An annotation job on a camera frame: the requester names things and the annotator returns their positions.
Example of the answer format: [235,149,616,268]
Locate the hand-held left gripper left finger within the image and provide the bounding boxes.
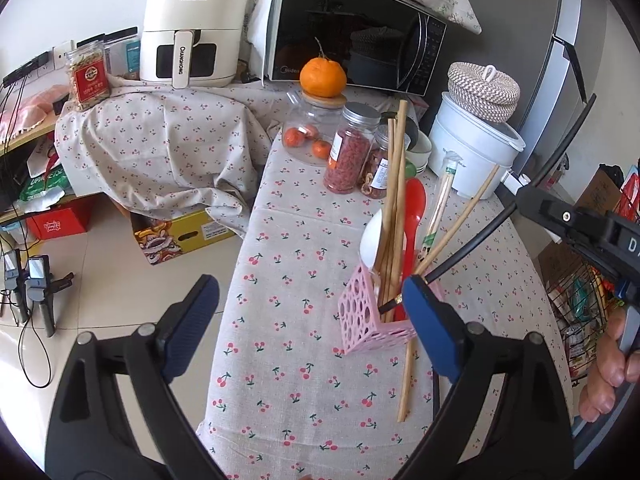
[45,274,228,480]

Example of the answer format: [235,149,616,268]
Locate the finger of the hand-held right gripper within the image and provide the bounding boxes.
[515,186,610,241]
[547,232,621,283]

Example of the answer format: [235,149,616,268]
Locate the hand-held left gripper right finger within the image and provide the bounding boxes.
[401,275,575,480]

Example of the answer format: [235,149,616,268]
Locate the pink perforated plastic basket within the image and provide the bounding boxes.
[337,262,443,358]

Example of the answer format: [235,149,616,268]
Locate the white plastic spoon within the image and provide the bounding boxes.
[360,208,386,267]

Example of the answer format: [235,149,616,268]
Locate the disposable chopsticks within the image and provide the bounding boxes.
[419,151,463,263]

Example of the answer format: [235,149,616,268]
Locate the red plastic spoon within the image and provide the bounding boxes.
[400,178,427,281]

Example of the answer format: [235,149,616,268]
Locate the person's right hand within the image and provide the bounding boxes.
[579,305,640,423]

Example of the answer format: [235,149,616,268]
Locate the brown cardboard box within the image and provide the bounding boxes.
[537,167,626,281]

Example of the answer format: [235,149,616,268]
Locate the red plastic bag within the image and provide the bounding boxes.
[617,165,640,221]

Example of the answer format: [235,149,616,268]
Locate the yellow printed cardboard box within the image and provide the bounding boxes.
[131,207,238,267]

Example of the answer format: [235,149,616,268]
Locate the cherry print tablecloth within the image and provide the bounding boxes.
[54,80,571,480]

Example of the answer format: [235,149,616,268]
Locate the white electric cooking pot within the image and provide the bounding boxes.
[428,91,531,200]

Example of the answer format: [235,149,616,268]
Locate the white bowl with green knob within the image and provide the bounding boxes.
[402,127,433,177]

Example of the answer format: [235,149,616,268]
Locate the spare hand-held gripper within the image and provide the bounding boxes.
[2,250,28,323]
[25,255,75,338]

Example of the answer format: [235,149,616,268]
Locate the short jar of dried fruit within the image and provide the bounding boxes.
[361,125,401,200]

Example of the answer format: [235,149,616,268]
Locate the red cardboard box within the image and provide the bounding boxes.
[25,207,93,241]

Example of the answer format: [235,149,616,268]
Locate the grey refrigerator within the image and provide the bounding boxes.
[435,0,608,196]

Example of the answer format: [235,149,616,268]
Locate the tall jar of goji berries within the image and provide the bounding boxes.
[323,102,382,195]

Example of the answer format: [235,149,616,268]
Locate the green plastic bag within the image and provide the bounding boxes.
[17,165,68,206]

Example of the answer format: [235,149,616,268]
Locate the wooden shelf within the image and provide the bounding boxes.
[0,125,96,228]

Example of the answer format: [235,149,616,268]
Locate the glass jar with wooden lid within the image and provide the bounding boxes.
[282,91,347,167]

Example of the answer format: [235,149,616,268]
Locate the red label snack jar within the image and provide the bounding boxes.
[65,40,112,112]

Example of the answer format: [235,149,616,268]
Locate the large orange with stem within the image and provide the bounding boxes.
[300,37,347,98]

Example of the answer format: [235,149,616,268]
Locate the pink cloth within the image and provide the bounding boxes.
[0,85,68,133]

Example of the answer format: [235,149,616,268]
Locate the black microwave oven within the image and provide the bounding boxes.
[262,0,448,98]

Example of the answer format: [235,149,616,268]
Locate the black lidded containers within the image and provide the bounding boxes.
[75,27,143,81]

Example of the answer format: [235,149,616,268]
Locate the black power strip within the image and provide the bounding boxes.
[2,52,53,86]

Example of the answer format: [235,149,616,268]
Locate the cream air fryer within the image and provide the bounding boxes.
[139,0,252,90]

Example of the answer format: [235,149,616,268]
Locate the black wire cart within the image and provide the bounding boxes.
[545,260,618,386]

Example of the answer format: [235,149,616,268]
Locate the woven rope basket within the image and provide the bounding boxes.
[446,61,522,123]

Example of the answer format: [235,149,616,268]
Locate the black floor cable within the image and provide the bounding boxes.
[19,320,52,389]

